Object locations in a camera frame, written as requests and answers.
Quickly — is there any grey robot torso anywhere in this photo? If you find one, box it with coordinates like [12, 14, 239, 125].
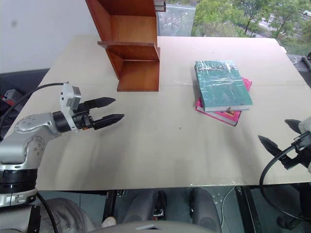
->
[91, 219, 210, 233]

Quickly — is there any black table leg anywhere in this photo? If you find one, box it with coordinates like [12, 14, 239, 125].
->
[102, 190, 118, 219]

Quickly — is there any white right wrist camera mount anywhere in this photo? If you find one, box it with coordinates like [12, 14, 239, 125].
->
[297, 116, 311, 134]

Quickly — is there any black robot body cable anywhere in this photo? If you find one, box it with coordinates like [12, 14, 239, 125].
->
[35, 191, 59, 233]

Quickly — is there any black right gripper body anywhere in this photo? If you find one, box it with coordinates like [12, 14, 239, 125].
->
[279, 131, 311, 171]

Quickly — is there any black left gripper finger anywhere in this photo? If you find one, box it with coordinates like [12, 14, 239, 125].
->
[84, 97, 116, 109]
[93, 113, 125, 131]

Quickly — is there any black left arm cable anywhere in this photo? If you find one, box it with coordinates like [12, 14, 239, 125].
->
[0, 83, 65, 129]

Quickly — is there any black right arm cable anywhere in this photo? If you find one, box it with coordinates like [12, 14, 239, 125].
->
[259, 142, 311, 222]

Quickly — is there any grey crumpled jacket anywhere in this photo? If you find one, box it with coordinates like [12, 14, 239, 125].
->
[36, 197, 98, 233]

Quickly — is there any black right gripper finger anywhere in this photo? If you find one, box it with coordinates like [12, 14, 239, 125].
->
[258, 134, 284, 160]
[284, 118, 302, 133]

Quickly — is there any red and grey device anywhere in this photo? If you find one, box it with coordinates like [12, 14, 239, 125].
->
[0, 89, 25, 105]

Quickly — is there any grey window frame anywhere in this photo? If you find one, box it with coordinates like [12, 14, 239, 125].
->
[154, 0, 167, 13]

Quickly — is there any dark rounded grey robot leg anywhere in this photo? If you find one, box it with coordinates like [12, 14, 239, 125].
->
[121, 188, 169, 227]
[189, 187, 222, 233]

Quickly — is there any green plastic-wrapped book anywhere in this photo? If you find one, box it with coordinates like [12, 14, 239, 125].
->
[194, 60, 254, 113]

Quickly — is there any black table frame bar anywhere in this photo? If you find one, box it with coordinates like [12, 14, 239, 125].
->
[234, 185, 263, 233]

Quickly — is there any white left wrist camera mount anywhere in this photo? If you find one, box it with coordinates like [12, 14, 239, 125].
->
[59, 82, 82, 133]

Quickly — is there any pink book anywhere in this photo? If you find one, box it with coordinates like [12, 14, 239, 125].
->
[195, 77, 253, 128]

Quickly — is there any brown wooden bookshelf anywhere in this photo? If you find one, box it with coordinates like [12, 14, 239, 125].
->
[85, 0, 161, 93]

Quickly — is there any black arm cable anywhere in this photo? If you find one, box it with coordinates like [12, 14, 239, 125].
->
[0, 83, 65, 129]
[259, 142, 311, 222]

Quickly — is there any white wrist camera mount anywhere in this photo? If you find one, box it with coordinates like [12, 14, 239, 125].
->
[297, 116, 311, 134]
[59, 82, 82, 133]

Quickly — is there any thin white cable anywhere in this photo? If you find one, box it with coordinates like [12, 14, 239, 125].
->
[219, 186, 237, 225]

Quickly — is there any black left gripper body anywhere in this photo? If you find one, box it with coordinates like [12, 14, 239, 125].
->
[71, 100, 96, 132]

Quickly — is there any white shoe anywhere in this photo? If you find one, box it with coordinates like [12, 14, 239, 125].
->
[100, 216, 117, 229]

